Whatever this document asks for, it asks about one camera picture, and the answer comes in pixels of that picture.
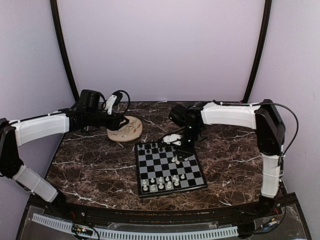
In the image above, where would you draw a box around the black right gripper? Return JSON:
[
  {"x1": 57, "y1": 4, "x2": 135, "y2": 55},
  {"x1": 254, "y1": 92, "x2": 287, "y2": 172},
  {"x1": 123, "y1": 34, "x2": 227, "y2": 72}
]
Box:
[{"x1": 175, "y1": 125, "x2": 203, "y2": 161}]

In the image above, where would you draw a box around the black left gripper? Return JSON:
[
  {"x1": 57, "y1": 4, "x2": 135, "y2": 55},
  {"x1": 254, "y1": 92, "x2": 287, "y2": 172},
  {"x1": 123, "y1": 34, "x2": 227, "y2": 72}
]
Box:
[{"x1": 86, "y1": 110, "x2": 129, "y2": 131}]

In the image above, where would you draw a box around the white chess queen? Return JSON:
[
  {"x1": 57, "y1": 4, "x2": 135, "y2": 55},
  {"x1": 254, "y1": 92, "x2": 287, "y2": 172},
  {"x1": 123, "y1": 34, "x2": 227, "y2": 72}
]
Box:
[{"x1": 166, "y1": 181, "x2": 172, "y2": 189}]

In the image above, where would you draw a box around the white chess bishop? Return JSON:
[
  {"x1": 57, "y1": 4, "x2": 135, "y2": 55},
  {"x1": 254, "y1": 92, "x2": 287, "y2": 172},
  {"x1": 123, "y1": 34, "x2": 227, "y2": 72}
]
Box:
[{"x1": 158, "y1": 183, "x2": 164, "y2": 190}]

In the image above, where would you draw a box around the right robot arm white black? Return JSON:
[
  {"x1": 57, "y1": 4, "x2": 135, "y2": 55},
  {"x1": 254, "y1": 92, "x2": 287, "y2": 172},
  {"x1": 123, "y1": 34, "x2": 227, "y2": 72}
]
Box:
[{"x1": 169, "y1": 99, "x2": 286, "y2": 217}]

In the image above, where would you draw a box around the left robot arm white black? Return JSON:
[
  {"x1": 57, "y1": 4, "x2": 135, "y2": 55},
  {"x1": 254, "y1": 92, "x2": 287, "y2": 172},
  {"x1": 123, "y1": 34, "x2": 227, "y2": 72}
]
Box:
[{"x1": 0, "y1": 109, "x2": 129, "y2": 218}]

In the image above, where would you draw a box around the small green circuit board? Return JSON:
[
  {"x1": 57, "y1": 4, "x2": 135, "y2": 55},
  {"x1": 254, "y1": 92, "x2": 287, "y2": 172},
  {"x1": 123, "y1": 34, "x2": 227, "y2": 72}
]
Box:
[{"x1": 71, "y1": 224, "x2": 93, "y2": 236}]

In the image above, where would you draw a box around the cream plate with bird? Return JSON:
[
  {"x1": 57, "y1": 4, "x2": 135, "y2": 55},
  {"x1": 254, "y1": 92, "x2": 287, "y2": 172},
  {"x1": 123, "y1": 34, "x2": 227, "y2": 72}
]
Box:
[{"x1": 107, "y1": 116, "x2": 143, "y2": 143}]

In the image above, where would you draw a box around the black and white chessboard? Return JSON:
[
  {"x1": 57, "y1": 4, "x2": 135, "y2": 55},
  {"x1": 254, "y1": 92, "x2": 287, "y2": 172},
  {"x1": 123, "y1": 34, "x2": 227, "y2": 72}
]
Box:
[{"x1": 134, "y1": 141, "x2": 208, "y2": 198}]

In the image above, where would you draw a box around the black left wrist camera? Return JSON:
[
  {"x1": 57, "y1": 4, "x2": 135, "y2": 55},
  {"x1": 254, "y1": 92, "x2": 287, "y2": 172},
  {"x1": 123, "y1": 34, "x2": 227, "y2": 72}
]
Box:
[{"x1": 76, "y1": 89, "x2": 102, "y2": 111}]

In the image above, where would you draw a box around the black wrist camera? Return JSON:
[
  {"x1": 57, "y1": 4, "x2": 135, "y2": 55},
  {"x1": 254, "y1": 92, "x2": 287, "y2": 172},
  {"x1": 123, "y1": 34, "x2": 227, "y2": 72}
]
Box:
[
  {"x1": 168, "y1": 104, "x2": 187, "y2": 127},
  {"x1": 76, "y1": 89, "x2": 102, "y2": 111}
]

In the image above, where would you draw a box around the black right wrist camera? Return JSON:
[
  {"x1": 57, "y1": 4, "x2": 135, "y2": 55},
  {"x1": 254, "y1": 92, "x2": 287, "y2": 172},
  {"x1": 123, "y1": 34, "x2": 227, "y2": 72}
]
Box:
[{"x1": 168, "y1": 104, "x2": 187, "y2": 127}]

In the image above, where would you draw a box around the black front rail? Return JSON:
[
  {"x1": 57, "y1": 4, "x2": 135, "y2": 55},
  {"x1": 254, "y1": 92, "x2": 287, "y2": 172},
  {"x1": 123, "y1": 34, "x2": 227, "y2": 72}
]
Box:
[{"x1": 66, "y1": 203, "x2": 261, "y2": 225}]

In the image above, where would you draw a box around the white slotted cable duct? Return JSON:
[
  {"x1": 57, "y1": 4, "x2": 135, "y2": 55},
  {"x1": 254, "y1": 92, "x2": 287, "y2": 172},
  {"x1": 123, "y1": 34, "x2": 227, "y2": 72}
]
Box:
[{"x1": 31, "y1": 213, "x2": 239, "y2": 240}]

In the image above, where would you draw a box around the black left frame post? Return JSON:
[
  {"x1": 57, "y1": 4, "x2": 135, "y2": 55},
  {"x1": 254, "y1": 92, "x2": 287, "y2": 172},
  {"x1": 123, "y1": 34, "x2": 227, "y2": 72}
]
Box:
[{"x1": 49, "y1": 0, "x2": 80, "y2": 102}]

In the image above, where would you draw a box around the black frame post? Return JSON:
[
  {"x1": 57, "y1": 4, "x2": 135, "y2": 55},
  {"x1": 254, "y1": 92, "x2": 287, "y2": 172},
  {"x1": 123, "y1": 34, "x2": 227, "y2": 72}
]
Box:
[
  {"x1": 242, "y1": 0, "x2": 272, "y2": 103},
  {"x1": 49, "y1": 0, "x2": 80, "y2": 102}
]

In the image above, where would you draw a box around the black right frame post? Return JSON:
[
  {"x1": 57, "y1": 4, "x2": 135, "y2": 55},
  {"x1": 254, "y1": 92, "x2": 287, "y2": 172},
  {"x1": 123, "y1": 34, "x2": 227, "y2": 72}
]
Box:
[{"x1": 242, "y1": 0, "x2": 272, "y2": 103}]

